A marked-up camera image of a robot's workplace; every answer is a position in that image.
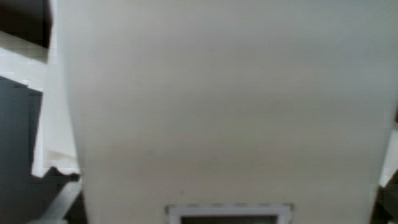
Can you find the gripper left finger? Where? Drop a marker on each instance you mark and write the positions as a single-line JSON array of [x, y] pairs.
[[66, 210]]

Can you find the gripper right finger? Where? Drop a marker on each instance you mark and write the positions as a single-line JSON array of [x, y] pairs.
[[384, 215]]

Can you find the small white cube block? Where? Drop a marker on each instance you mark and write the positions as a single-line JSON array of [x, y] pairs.
[[327, 204]]

